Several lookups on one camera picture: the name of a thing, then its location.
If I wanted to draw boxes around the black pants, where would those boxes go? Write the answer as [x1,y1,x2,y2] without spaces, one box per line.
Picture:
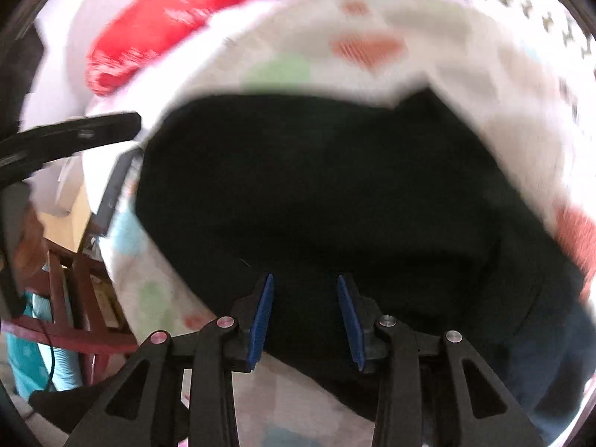
[135,90,595,442]

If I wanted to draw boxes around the black cable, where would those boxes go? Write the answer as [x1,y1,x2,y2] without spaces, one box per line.
[32,311,57,395]

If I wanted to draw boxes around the person's left hand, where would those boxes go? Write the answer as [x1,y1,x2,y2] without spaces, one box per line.
[12,203,47,280]

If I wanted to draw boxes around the red long pillow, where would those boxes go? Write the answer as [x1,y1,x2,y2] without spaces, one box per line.
[85,0,247,96]

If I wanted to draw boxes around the dark red wooden chair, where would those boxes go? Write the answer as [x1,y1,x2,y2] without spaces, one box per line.
[1,241,137,386]

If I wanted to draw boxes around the white bed sheet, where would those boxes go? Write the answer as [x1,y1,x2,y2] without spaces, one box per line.
[21,0,251,136]

